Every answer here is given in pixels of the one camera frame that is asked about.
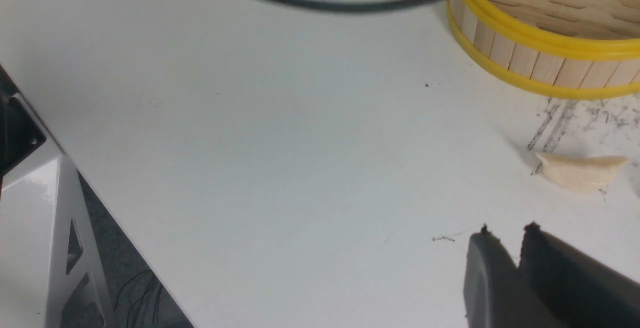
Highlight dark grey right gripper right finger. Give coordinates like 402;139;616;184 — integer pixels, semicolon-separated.
518;223;640;328

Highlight bamboo steamer tray yellow rims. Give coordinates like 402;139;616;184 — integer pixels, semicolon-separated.
446;0;640;100

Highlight white metal table frame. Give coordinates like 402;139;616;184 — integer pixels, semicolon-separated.
0;70;118;328

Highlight white dumpling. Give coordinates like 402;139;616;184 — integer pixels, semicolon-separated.
535;151;629;193

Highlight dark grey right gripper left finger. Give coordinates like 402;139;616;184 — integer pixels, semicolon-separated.
462;225;565;328

